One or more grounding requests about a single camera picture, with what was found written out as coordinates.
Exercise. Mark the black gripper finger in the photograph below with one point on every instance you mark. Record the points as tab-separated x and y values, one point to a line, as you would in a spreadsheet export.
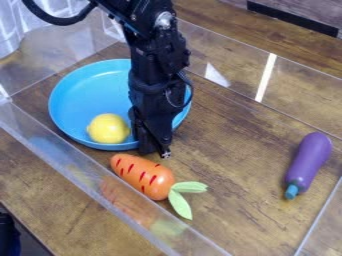
141	130
163	143

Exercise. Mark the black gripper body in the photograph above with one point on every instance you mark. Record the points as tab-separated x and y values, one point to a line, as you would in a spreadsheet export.
159	101

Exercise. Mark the orange toy carrot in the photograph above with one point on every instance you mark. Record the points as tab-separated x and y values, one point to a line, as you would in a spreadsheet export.
154	180

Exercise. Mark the blue round tray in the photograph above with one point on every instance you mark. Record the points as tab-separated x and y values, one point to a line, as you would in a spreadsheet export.
90	91

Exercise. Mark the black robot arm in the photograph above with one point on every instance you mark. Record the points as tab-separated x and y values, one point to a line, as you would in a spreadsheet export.
157	79

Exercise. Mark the yellow toy lemon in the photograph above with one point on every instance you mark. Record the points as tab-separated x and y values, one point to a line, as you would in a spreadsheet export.
109	129

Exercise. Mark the purple toy eggplant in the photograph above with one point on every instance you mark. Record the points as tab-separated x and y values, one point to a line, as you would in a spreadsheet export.
313	153

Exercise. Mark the white curtain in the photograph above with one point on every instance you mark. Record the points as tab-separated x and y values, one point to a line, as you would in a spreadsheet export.
18	21

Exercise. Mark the clear acrylic enclosure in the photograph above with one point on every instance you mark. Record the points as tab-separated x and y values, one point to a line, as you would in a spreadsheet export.
177	142

